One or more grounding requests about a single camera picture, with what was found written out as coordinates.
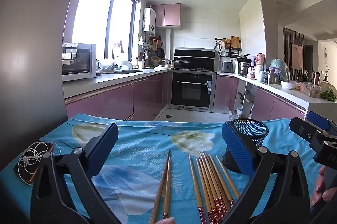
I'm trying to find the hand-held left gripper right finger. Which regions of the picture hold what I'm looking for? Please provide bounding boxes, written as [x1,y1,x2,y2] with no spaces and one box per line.
[222,121,312,224]

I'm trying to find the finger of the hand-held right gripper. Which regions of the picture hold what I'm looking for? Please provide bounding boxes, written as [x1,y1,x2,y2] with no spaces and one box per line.
[290,117,320,147]
[306,110,337,136]

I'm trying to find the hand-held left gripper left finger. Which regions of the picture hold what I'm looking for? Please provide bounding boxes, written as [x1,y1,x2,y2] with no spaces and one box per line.
[30,123,119,224]

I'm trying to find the black mesh utensil holder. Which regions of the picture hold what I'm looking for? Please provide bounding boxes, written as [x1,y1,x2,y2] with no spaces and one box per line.
[222,118,269,174]

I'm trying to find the bunch of wooden chopsticks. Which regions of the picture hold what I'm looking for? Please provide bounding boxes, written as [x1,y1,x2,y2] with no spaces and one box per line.
[188,152,241,224]

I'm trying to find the pair of wooden chopsticks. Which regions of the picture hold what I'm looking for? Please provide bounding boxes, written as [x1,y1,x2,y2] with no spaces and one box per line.
[148,150,171,224]

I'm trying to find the wooden chopstick red patterned end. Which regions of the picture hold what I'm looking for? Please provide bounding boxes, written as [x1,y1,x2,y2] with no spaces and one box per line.
[162,157,171,219]

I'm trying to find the person's right hand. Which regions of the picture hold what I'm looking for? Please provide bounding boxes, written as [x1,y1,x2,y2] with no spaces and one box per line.
[311,167,337,206]

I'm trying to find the leafy green vegetables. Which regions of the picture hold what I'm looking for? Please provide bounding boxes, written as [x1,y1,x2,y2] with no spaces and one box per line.
[319,89,337,103]

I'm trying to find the blue floral tablecloth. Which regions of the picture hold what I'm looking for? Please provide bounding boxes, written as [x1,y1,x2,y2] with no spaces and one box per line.
[0,113,325,224]

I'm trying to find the pink base cabinets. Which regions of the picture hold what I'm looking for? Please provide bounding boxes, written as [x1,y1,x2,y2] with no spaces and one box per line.
[64,73,307,122]

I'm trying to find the green plastic bag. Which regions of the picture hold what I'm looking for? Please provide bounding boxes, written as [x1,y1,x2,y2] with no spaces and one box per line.
[270,59,290,82]

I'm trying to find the built-in black oven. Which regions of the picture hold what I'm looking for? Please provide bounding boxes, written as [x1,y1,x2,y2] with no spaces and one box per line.
[171,73,214,109]

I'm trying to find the dark smartphone orange edge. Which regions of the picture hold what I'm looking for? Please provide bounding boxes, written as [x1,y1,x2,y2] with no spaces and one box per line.
[13,142,54,185]

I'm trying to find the steel stock pot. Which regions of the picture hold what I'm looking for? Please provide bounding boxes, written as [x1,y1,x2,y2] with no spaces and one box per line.
[237,57,252,75]

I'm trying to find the silver rice cooker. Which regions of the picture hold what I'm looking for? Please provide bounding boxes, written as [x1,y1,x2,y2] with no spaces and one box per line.
[219,61,235,73]

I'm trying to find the white microwave oven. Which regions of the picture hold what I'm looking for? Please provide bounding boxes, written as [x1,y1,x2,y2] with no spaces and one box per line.
[62,42,97,82]

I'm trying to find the black wok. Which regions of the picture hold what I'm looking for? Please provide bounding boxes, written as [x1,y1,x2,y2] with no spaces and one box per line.
[174,57,190,69]

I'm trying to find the grey refrigerator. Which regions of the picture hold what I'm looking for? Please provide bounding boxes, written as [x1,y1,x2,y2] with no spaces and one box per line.
[0,0,87,169]

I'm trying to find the kitchen window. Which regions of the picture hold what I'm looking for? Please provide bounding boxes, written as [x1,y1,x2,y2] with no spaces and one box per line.
[67,0,140,61]

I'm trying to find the white water heater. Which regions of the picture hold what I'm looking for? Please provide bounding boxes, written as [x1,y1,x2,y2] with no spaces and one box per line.
[143,7,156,32]

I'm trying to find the framed wall picture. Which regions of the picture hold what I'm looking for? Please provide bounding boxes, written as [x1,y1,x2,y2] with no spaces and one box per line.
[291,43,304,70]

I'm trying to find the white earphone cable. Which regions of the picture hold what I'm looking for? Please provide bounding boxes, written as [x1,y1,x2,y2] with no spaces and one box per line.
[17,141,53,184]

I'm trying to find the black wall rack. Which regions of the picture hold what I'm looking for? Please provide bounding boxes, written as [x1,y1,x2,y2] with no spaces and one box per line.
[214,36,243,57]

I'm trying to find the pink wall cabinet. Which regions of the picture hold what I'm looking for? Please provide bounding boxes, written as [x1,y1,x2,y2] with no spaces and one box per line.
[152,4,182,28]

